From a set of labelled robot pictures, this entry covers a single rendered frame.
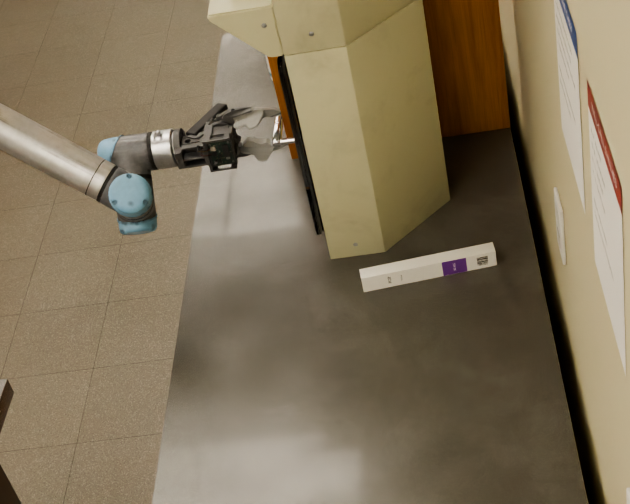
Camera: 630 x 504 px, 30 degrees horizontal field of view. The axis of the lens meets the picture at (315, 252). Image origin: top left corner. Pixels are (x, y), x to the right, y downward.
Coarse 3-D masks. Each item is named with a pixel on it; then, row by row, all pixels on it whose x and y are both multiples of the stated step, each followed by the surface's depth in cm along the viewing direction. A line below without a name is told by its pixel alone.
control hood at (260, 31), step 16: (224, 0) 204; (240, 0) 203; (256, 0) 202; (208, 16) 201; (224, 16) 201; (240, 16) 201; (256, 16) 201; (272, 16) 201; (240, 32) 203; (256, 32) 203; (272, 32) 203; (256, 48) 205; (272, 48) 205
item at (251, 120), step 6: (252, 108) 225; (258, 108) 225; (264, 108) 224; (270, 108) 224; (246, 114) 225; (252, 114) 225; (258, 114) 224; (264, 114) 224; (270, 114) 225; (276, 114) 225; (234, 120) 226; (240, 120) 225; (246, 120) 224; (252, 120) 223; (258, 120) 222; (234, 126) 225; (240, 126) 224; (246, 126) 223; (252, 126) 222
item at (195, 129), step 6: (216, 108) 233; (222, 108) 233; (210, 114) 232; (216, 114) 232; (198, 120) 231; (204, 120) 231; (192, 126) 230; (198, 126) 229; (204, 126) 230; (186, 132) 229; (192, 132) 228; (198, 132) 228
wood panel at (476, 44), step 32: (448, 0) 239; (480, 0) 239; (448, 32) 244; (480, 32) 244; (448, 64) 248; (480, 64) 248; (448, 96) 253; (480, 96) 253; (288, 128) 259; (448, 128) 259; (480, 128) 259
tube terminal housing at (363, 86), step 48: (288, 0) 199; (336, 0) 199; (384, 0) 207; (288, 48) 205; (336, 48) 204; (384, 48) 211; (336, 96) 211; (384, 96) 216; (432, 96) 226; (336, 144) 217; (384, 144) 221; (432, 144) 231; (336, 192) 224; (384, 192) 226; (432, 192) 237; (336, 240) 232; (384, 240) 232
